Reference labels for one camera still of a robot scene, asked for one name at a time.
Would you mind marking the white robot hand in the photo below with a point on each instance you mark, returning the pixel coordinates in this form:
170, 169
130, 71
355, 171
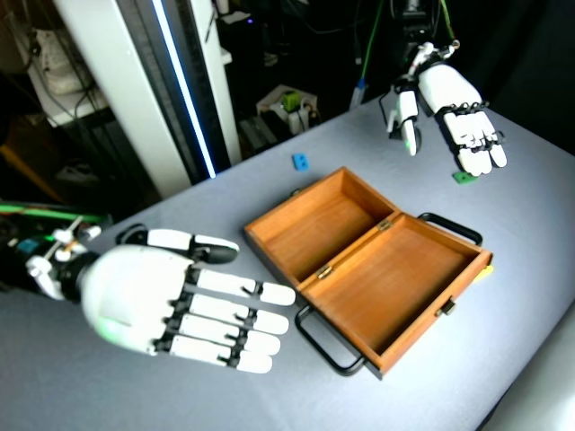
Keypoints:
130, 292
442, 87

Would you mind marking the green toy block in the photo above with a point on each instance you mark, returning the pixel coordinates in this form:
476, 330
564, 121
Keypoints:
462, 178

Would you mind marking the blue toy block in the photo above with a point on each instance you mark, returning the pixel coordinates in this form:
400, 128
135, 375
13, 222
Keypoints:
300, 161

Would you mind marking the small yellow object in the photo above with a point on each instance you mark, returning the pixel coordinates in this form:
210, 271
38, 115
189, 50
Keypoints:
485, 273

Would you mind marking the white column with blue light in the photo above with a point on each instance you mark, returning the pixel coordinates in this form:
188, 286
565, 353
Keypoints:
135, 90

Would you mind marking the white bundled object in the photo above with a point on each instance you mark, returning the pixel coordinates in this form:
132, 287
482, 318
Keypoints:
56, 67

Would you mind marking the grey table cloth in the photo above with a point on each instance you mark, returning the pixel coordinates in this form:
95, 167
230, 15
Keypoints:
449, 381

